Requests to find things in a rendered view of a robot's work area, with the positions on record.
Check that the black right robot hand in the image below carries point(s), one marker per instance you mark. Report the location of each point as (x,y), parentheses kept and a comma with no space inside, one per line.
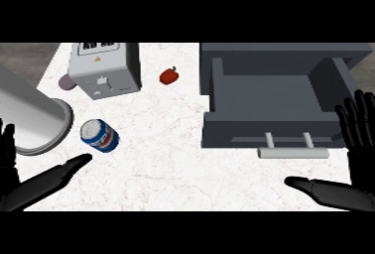
(360,158)

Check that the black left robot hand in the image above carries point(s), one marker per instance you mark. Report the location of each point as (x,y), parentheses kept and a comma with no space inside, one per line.
(30,190)

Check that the blue and white can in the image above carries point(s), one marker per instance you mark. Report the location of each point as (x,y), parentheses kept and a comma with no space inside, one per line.
(100,135)

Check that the dark grey open drawer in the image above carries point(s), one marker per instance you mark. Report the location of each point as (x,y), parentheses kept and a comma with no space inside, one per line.
(274,112)

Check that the large white cylinder appliance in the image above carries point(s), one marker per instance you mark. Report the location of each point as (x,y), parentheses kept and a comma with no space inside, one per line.
(32,119)

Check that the mauve round object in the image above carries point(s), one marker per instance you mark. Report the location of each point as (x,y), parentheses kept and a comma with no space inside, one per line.
(66,82)

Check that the dark grey cabinet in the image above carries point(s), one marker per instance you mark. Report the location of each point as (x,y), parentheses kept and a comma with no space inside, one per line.
(286,54)

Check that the grey toaster appliance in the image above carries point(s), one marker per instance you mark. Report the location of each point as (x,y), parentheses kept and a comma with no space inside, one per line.
(106,71)

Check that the red bell pepper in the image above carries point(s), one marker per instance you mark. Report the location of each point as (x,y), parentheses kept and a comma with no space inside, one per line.
(169,76)

